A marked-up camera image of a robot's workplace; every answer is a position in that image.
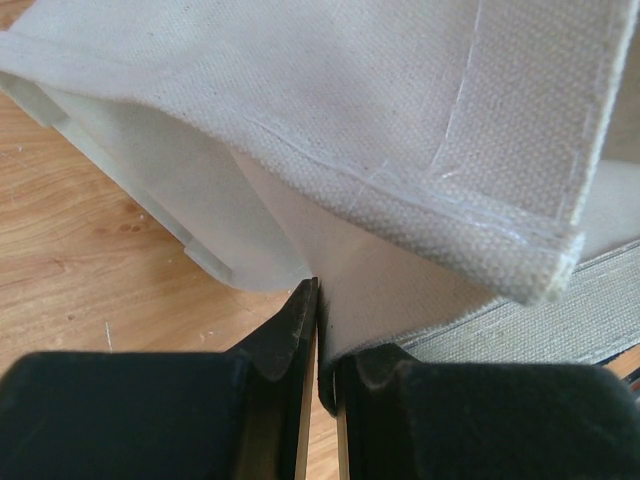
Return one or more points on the cream canvas tote bag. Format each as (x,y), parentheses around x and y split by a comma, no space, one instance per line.
(461,176)

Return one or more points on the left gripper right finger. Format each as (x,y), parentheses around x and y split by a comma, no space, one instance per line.
(374,439)

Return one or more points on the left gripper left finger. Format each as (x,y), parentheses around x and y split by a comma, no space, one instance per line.
(275,436)

